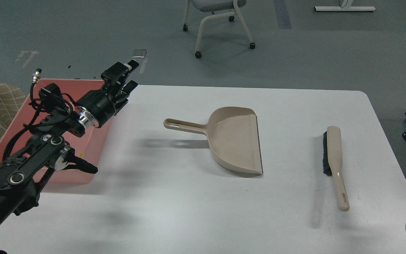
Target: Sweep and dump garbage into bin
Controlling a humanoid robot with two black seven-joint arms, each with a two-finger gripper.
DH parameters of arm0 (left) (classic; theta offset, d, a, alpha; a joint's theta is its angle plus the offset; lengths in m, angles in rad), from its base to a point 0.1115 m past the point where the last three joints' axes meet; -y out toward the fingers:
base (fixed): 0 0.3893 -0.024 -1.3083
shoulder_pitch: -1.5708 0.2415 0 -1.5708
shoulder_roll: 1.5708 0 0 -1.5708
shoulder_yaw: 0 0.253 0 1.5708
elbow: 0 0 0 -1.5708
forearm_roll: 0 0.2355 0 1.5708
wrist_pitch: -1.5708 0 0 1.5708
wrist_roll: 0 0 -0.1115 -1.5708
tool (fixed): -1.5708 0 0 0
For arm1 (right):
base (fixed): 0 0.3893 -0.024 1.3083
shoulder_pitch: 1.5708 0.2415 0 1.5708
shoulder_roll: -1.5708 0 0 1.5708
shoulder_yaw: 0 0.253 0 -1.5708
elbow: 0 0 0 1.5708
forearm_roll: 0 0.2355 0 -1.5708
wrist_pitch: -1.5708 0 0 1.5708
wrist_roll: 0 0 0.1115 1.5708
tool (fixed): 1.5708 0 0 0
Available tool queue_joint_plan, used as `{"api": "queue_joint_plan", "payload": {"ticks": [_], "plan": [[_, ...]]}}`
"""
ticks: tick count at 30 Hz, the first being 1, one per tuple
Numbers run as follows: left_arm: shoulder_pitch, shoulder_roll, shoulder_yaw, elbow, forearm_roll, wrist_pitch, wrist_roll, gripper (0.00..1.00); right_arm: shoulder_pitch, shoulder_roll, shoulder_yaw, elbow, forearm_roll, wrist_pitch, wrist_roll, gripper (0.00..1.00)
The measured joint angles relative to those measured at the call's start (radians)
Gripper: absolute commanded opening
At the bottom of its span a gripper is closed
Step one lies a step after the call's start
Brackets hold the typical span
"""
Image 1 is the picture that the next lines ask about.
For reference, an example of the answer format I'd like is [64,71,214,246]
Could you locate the beige plastic dustpan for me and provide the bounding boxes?
[163,107,264,175]

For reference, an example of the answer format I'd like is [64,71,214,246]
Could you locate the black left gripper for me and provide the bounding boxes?
[75,60,140,128]

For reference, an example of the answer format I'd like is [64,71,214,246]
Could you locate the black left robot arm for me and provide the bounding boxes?
[0,60,140,225]

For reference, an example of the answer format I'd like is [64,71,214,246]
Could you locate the grey floor socket plate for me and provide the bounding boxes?
[131,49,147,59]

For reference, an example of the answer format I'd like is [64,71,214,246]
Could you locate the white office chair on wheels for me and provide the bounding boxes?
[183,0,256,59]

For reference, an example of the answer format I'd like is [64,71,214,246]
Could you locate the white table base bar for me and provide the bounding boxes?
[314,6,376,12]

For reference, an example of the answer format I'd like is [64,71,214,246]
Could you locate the beige hand brush black bristles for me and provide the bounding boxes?
[322,126,350,212]

